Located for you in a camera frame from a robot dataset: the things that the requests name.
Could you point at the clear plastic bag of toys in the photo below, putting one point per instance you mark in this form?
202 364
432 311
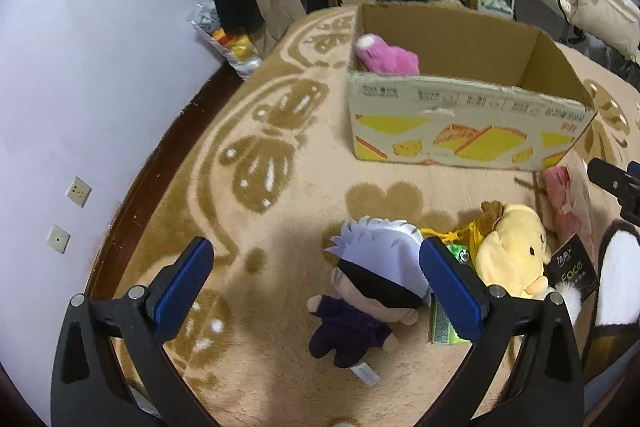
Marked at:
235 49

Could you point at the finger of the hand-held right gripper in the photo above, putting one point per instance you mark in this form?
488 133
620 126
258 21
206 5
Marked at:
605 174

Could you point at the black packet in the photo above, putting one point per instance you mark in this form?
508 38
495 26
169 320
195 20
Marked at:
570 267

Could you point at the green tissue pack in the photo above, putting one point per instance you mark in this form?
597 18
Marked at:
442 327

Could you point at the pink packaged cloth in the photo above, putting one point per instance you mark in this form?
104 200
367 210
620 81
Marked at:
560 192

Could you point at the white-haired plush doll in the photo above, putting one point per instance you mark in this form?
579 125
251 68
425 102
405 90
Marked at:
370 257

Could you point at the white furry plush toy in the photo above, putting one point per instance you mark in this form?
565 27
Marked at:
570 302

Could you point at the printed cardboard box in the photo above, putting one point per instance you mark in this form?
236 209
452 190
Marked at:
450 142

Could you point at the yellow tassel charm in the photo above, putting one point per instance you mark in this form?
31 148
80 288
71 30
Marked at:
452 234

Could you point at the brown and white slipper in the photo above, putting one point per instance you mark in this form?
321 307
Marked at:
617 282

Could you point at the white wall socket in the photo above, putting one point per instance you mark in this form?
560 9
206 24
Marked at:
78 192
58 238

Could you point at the light blue cloth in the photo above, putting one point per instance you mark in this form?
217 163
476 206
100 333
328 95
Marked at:
607 394

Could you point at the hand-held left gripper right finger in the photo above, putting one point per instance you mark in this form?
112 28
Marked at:
450 292

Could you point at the yellow plush toy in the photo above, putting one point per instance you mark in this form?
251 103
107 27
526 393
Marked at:
510 247

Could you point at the pink plush toy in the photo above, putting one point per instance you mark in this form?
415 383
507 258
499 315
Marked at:
387 57

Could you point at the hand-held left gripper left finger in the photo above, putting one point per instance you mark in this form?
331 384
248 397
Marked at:
185 282

